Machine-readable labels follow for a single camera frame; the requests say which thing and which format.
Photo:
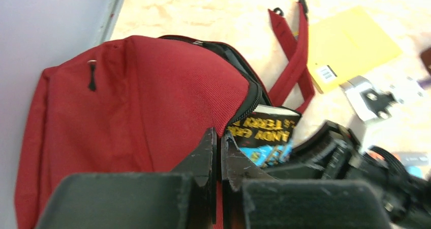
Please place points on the brown wooden metronome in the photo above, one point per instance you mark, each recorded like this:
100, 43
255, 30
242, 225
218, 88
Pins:
425, 57

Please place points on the colourful treehouse storey book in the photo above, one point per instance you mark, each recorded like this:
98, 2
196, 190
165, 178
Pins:
264, 136

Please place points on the yellow notebook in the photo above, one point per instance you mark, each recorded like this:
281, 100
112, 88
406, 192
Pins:
345, 45

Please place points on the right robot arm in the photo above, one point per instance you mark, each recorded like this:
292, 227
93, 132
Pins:
407, 199

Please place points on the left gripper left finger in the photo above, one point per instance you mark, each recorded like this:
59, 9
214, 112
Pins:
182, 198

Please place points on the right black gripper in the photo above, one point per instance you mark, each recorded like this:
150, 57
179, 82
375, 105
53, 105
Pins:
332, 153

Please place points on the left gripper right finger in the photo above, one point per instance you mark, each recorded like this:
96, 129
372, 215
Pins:
253, 199

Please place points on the red student backpack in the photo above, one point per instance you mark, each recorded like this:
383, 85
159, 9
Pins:
142, 104

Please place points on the blue highlighter pen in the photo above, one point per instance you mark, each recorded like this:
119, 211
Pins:
415, 171

